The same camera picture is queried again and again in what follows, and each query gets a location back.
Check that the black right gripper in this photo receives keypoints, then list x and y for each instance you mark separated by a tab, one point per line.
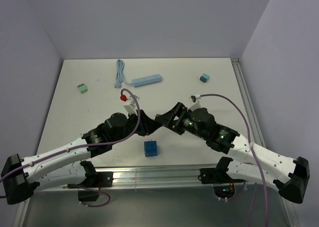
181	111

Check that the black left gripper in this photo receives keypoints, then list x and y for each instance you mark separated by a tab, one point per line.
147	126

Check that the blue cube socket adapter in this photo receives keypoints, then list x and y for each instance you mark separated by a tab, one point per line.
150	148

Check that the teal charger plug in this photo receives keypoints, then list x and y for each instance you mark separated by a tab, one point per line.
204	78

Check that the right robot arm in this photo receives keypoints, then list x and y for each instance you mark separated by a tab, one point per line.
244	159

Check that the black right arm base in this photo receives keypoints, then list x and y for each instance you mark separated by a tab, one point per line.
225	188

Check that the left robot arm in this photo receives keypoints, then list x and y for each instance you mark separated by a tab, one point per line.
69	164

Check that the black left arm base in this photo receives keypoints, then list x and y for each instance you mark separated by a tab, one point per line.
89	194

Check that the green plug adapter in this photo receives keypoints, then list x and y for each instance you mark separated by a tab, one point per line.
82	88

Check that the light blue power strip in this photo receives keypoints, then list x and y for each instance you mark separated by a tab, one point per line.
146	80

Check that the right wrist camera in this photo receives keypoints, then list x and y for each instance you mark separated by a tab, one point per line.
195	104

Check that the aluminium front rail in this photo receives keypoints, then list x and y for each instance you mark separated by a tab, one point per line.
125	178

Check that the aluminium side rail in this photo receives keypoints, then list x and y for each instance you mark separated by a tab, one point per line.
253	121

